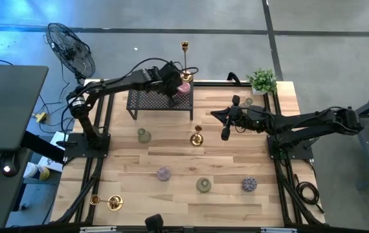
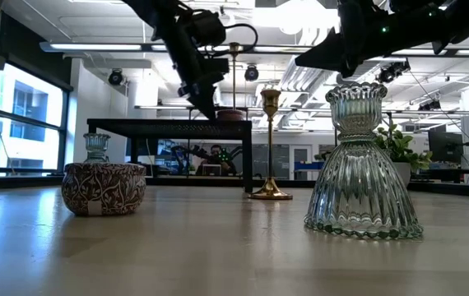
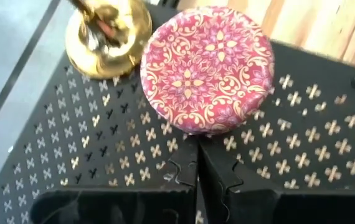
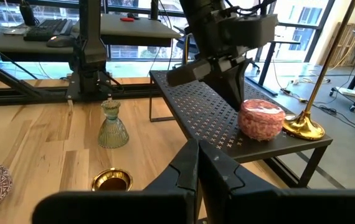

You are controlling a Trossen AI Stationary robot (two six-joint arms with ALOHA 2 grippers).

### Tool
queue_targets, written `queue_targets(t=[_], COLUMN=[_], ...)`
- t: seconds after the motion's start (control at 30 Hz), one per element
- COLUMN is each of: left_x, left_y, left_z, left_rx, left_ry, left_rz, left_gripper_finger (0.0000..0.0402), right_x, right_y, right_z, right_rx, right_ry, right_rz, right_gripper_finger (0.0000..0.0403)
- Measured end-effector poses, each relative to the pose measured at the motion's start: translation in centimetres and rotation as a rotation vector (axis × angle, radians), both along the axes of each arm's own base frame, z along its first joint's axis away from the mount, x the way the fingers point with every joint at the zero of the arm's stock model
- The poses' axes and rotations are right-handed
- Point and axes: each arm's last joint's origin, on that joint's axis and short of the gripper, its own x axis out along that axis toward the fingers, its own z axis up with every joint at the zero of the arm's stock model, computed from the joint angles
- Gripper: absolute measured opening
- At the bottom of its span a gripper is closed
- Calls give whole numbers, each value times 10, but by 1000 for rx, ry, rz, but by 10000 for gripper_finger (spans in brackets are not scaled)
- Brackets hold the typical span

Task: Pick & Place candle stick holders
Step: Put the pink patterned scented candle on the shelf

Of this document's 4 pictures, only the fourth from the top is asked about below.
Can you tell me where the black cylindrical object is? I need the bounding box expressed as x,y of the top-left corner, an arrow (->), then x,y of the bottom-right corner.
19,0 -> 37,27

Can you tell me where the short brass candlestick holder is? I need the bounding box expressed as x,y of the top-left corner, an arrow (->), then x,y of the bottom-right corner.
90,167 -> 134,192

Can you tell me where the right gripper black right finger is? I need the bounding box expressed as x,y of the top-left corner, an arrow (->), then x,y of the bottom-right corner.
199,141 -> 355,224

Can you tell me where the grey desk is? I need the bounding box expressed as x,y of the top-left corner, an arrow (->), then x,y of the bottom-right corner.
0,14 -> 182,62

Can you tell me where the black perforated metal shelf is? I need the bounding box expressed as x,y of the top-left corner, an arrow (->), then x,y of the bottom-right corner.
148,70 -> 334,189

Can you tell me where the black aluminium table frame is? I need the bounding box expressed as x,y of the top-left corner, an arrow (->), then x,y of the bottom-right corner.
0,55 -> 163,108

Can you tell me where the silver flat device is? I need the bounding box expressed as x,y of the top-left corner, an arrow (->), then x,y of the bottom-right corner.
2,26 -> 29,35

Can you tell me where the pale floor cable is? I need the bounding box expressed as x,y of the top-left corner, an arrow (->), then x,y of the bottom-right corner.
289,74 -> 333,86

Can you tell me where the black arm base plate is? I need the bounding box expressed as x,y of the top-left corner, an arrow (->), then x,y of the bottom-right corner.
66,70 -> 125,101

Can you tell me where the black keyboard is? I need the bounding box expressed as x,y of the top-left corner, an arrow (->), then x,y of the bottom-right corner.
23,18 -> 74,42

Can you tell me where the black desk leg frame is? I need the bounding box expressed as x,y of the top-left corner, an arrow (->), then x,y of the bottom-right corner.
248,39 -> 301,97

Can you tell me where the black floor cable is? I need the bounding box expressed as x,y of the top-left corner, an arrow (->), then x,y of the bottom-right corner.
277,86 -> 355,138

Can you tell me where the black computer mouse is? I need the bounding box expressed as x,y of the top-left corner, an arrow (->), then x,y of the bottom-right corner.
45,34 -> 73,49

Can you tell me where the tall brass candlestick holder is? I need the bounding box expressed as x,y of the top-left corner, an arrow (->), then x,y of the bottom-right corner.
282,0 -> 355,141

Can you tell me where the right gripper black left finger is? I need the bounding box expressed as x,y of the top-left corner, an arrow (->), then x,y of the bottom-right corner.
32,138 -> 201,224

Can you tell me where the wooden pallet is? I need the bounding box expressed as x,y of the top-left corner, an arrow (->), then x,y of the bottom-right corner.
333,21 -> 355,68

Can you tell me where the white power strip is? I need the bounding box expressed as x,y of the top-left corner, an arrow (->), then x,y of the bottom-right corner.
335,86 -> 355,100

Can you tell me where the ribbed clear glass candle holder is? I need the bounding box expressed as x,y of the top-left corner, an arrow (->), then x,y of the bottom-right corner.
97,98 -> 130,149

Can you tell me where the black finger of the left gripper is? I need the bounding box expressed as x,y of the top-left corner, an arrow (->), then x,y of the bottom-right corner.
204,68 -> 239,110
227,60 -> 252,111

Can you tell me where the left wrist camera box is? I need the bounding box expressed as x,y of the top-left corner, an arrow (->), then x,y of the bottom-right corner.
219,12 -> 280,50

